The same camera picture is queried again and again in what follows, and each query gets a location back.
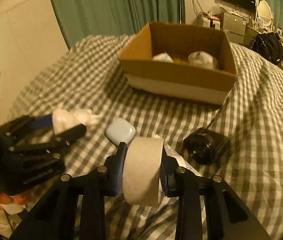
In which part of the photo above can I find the white suitcase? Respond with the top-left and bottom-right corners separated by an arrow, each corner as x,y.
196,15 -> 221,30

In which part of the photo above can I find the white wrapped object in box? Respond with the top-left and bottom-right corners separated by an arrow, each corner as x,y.
188,51 -> 218,69

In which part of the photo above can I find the brown cardboard box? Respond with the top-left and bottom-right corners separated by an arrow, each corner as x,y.
119,21 -> 237,106

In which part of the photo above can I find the silver mini fridge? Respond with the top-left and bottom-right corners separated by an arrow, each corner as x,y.
218,12 -> 246,44

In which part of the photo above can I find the wooden dresser table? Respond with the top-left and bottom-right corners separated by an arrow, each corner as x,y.
242,26 -> 283,47

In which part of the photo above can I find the checkered bed cover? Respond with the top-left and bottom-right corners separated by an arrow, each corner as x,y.
9,35 -> 283,239

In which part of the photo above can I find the light blue earbuds case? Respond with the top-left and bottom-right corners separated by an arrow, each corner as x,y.
105,118 -> 136,146

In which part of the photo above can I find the operator hand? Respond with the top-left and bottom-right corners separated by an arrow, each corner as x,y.
0,190 -> 32,209

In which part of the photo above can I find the white oval mirror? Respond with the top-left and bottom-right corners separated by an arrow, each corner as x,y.
256,0 -> 274,28

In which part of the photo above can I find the black backpack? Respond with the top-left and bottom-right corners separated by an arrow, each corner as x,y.
248,32 -> 283,66

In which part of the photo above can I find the white tube with barcode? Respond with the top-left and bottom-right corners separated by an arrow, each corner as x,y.
153,134 -> 202,196

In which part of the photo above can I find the cardboard tape roll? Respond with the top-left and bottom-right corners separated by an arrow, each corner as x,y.
122,137 -> 164,207

